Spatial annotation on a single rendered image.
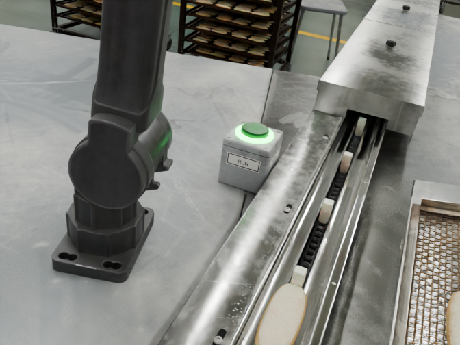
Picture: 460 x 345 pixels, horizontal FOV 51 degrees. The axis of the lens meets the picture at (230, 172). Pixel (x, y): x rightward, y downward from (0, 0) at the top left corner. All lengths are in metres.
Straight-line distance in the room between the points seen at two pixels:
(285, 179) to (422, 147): 0.36
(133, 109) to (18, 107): 0.48
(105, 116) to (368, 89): 0.53
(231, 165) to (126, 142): 0.27
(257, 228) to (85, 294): 0.20
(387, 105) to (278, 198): 0.31
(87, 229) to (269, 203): 0.22
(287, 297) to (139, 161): 0.20
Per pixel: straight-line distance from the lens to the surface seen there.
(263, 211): 0.60
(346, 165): 0.76
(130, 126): 0.45
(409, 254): 0.56
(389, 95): 0.87
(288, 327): 0.48
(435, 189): 0.69
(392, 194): 0.79
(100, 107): 0.47
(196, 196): 0.68
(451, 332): 0.48
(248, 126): 0.69
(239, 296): 0.49
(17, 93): 0.98
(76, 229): 0.56
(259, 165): 0.68
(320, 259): 0.57
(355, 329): 0.56
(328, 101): 0.88
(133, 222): 0.56
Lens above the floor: 1.22
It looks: 33 degrees down
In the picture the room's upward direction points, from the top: 8 degrees clockwise
